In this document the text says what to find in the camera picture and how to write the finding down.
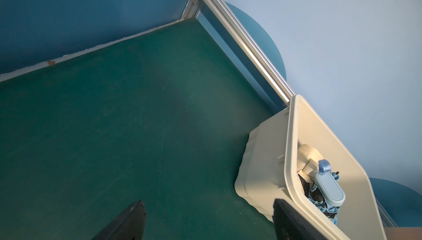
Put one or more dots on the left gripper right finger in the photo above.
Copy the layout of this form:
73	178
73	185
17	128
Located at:
289	224

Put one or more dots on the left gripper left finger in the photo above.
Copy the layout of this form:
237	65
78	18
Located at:
128	225

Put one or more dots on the light blue umbrella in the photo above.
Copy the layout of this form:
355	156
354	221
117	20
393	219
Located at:
325	192

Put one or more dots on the beige plastic storage box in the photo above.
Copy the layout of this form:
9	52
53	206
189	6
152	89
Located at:
269	171

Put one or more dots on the aluminium back frame bar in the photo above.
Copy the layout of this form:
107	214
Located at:
257	56

